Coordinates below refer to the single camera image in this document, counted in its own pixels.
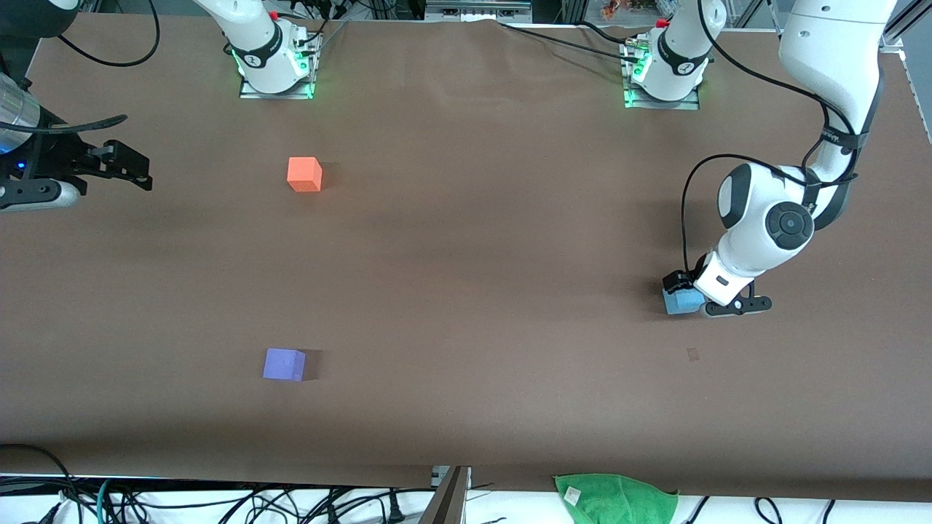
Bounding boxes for brown paper table cover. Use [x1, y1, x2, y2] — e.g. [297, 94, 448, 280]
[0, 13, 932, 503]

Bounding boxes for purple foam block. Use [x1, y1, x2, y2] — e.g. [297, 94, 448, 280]
[263, 348, 307, 382]

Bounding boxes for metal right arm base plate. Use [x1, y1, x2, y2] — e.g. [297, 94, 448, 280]
[239, 33, 315, 100]

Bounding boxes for long black table cable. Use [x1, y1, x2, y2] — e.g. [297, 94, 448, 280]
[499, 20, 641, 60]

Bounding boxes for short black table cable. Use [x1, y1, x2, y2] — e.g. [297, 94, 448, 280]
[575, 20, 631, 43]

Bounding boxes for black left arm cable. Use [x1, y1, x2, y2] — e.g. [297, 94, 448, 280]
[682, 0, 867, 274]

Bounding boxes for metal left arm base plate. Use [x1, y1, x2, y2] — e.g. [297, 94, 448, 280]
[623, 40, 701, 111]

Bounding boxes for grey metal bracket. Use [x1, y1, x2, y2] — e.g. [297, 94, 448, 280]
[419, 466, 470, 524]

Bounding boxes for grey metal box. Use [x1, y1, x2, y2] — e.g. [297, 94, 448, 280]
[426, 0, 532, 23]

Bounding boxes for green cloth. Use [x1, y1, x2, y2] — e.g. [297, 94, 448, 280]
[553, 473, 679, 524]

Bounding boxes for thick black floor cable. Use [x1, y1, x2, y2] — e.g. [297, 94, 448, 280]
[0, 444, 84, 524]

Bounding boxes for orange foam block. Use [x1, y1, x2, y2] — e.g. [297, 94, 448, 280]
[287, 156, 323, 193]

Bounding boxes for light blue foam block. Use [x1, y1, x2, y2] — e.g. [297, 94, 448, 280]
[663, 287, 707, 315]

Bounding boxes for aluminium frame profile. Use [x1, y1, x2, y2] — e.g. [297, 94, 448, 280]
[881, 0, 932, 53]

